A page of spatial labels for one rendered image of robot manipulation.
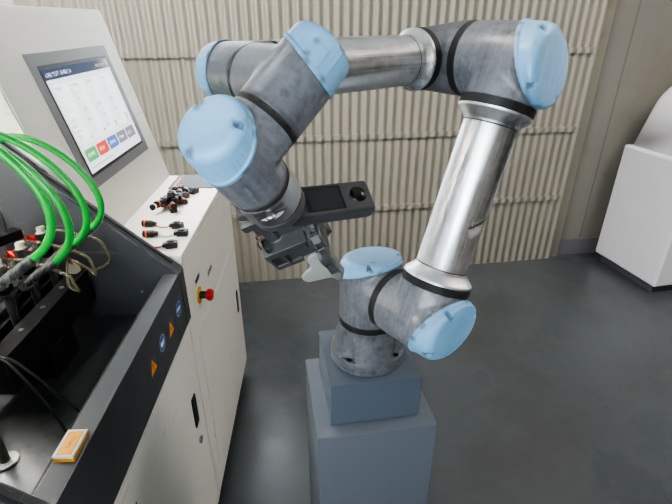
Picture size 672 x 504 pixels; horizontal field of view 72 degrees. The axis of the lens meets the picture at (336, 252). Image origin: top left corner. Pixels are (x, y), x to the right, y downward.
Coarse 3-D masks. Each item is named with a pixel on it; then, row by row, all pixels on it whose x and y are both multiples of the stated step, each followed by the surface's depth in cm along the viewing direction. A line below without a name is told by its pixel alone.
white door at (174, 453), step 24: (192, 360) 127; (168, 384) 107; (192, 384) 126; (168, 408) 106; (192, 408) 126; (144, 432) 92; (168, 432) 106; (192, 432) 126; (144, 456) 91; (168, 456) 106; (192, 456) 125; (144, 480) 91; (168, 480) 105; (192, 480) 125
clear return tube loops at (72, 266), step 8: (24, 240) 96; (104, 248) 107; (88, 256) 101; (40, 264) 92; (72, 264) 109; (80, 264) 108; (104, 264) 110; (64, 272) 94; (72, 272) 109; (96, 272) 103; (72, 280) 94; (72, 288) 98
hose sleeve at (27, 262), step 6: (24, 258) 78; (30, 258) 78; (18, 264) 78; (24, 264) 78; (30, 264) 78; (12, 270) 79; (18, 270) 79; (24, 270) 79; (6, 276) 79; (12, 276) 79; (18, 276) 80; (0, 282) 79; (6, 282) 80
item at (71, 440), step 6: (72, 432) 70; (78, 432) 70; (66, 438) 69; (72, 438) 69; (78, 438) 69; (84, 438) 69; (66, 444) 68; (72, 444) 68; (60, 450) 67; (66, 450) 67; (72, 450) 67; (78, 450) 68; (54, 462) 66
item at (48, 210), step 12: (0, 156) 70; (12, 156) 71; (12, 168) 71; (24, 168) 72; (24, 180) 72; (36, 180) 73; (36, 192) 73; (48, 204) 74; (48, 216) 75; (48, 228) 76; (48, 240) 77; (36, 252) 78
